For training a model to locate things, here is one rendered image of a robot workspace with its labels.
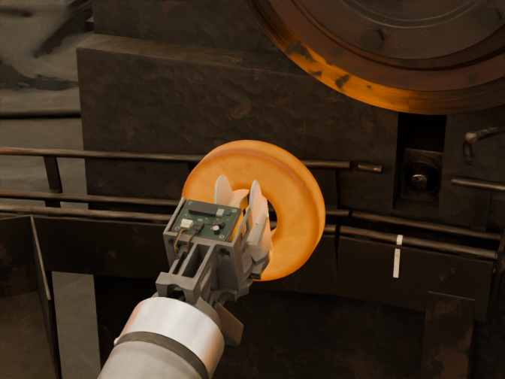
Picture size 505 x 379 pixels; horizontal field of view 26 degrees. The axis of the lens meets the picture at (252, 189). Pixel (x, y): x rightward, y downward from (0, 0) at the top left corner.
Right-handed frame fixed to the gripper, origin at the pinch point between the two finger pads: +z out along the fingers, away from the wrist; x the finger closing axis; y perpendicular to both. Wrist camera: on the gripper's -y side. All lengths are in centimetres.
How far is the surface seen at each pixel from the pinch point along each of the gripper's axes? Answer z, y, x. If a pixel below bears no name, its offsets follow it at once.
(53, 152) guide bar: 22.1, -20.5, 39.4
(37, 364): -12.4, -21.1, 24.4
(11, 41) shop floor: 206, -150, 180
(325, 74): 20.0, 1.6, -2.3
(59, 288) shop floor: 66, -108, 80
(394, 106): 19.2, -1.2, -10.7
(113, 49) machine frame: 28.5, -5.7, 30.0
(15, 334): -7.9, -22.6, 30.2
